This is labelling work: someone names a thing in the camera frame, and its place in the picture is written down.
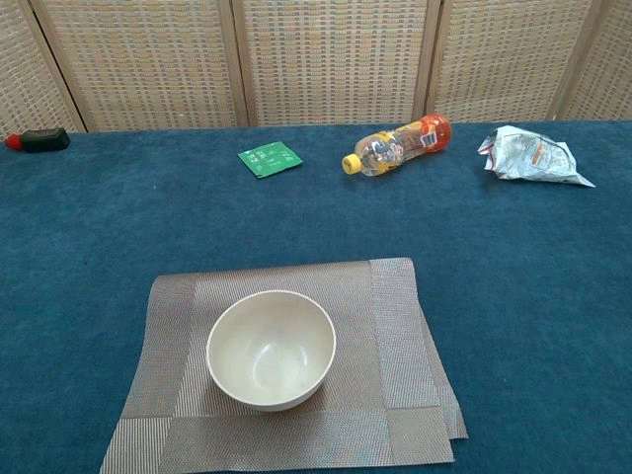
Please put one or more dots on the white round bowl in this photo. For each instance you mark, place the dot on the white round bowl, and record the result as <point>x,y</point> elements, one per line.
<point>271,345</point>

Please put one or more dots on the grey woven placemat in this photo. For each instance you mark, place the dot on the grey woven placemat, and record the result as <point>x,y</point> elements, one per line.
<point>400,345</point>

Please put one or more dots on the green sachet packet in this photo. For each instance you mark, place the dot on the green sachet packet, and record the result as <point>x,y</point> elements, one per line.
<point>269,158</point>

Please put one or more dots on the clear bottle yellow cap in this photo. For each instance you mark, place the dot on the clear bottle yellow cap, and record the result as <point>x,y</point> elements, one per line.
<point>395,145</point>

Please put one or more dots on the blue carpet table cover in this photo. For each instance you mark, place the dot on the blue carpet table cover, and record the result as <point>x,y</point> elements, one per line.
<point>148,222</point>

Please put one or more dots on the woven wooden folding screen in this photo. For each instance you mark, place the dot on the woven wooden folding screen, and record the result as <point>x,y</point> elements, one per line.
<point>321,59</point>

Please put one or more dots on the crumpled white snack bag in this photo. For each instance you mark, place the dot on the crumpled white snack bag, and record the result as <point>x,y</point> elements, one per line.
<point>533,158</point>

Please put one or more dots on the black device with red tip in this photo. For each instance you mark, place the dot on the black device with red tip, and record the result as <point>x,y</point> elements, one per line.
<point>44,139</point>

